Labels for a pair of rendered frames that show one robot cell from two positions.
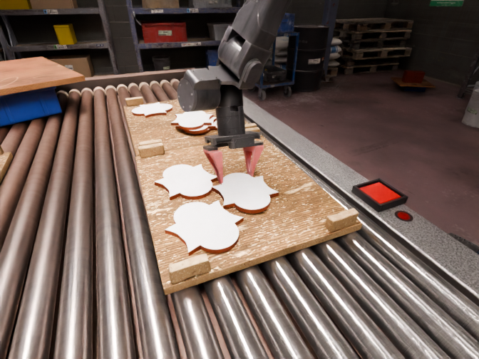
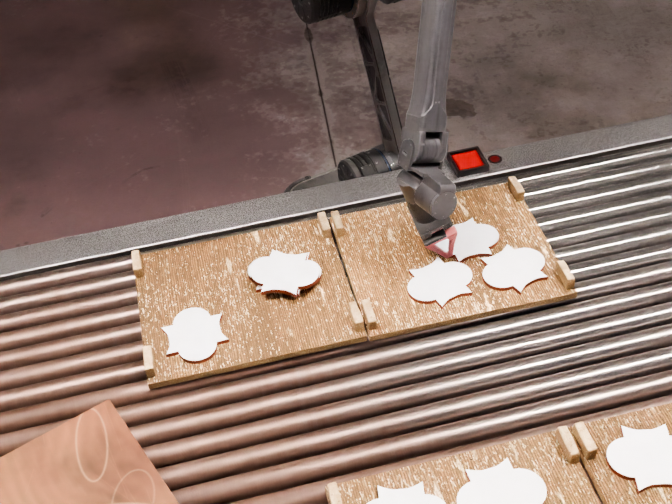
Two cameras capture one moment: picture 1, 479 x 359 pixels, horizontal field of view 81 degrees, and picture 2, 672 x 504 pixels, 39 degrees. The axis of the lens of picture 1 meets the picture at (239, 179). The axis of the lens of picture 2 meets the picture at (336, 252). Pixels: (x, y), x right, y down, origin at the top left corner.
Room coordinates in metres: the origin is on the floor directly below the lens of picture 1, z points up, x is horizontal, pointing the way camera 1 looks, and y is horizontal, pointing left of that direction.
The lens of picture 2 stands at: (0.40, 1.41, 2.26)
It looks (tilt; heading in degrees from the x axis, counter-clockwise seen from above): 43 degrees down; 283
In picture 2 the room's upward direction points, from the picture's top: 5 degrees counter-clockwise
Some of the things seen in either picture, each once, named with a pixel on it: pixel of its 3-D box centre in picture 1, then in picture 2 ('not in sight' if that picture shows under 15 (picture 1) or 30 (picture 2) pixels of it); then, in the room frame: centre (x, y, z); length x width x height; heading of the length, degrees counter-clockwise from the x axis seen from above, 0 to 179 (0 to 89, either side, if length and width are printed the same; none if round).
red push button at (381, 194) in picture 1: (378, 194); (467, 162); (0.48, -0.29, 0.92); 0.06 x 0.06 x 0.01; 24
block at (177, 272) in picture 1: (189, 268); (565, 274); (0.27, 0.07, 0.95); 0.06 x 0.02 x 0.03; 112
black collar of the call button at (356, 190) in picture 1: (378, 194); (467, 161); (0.48, -0.29, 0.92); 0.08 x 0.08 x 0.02; 24
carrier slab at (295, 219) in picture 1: (229, 186); (446, 255); (0.50, 0.02, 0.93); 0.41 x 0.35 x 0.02; 22
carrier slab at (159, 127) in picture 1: (184, 120); (244, 296); (0.88, 0.18, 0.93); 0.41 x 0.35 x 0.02; 23
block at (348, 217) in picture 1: (342, 219); (516, 188); (0.37, -0.18, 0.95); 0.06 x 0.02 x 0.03; 112
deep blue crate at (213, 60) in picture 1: (220, 58); not in sight; (5.28, 0.33, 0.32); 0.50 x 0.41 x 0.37; 103
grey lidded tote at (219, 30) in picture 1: (224, 30); not in sight; (5.26, 0.25, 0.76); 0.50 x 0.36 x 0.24; 113
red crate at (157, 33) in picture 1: (164, 31); not in sight; (4.99, 1.19, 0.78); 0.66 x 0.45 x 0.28; 107
